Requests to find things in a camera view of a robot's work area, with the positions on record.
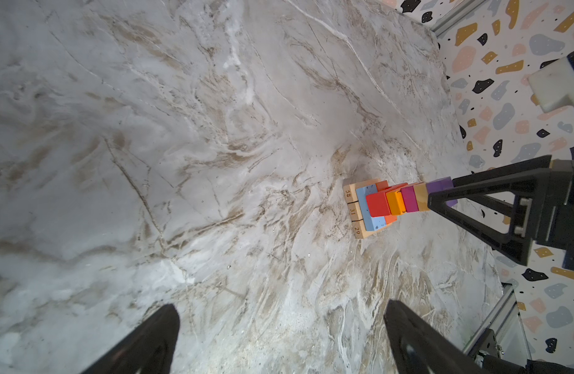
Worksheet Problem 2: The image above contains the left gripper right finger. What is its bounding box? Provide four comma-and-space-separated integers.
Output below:
384, 300, 486, 374

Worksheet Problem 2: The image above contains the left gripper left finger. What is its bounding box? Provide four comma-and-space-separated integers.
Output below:
84, 304, 180, 373

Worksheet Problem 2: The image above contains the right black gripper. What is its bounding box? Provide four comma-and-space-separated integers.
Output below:
428, 155, 574, 271

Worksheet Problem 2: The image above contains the purple cube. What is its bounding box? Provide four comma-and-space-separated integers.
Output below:
426, 177, 454, 196

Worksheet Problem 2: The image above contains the ridged natural wood cube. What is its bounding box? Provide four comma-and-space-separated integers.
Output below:
413, 182, 429, 211

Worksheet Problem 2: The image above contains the magenta cube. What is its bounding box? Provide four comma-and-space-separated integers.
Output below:
400, 183, 419, 213

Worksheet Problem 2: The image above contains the natural wood block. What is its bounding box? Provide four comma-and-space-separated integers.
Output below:
343, 179, 380, 204
352, 220, 391, 239
347, 201, 363, 221

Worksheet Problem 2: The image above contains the yellow-orange block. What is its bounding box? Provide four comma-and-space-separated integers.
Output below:
385, 189, 407, 216

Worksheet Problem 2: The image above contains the light blue block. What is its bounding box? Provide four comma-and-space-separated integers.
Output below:
356, 183, 387, 232

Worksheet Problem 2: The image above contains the orange-red block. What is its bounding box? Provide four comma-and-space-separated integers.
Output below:
376, 180, 397, 225

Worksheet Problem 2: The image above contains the red block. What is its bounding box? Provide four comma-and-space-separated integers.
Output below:
366, 183, 408, 218

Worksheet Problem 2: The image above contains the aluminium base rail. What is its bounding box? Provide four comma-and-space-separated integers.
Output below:
463, 284, 532, 367

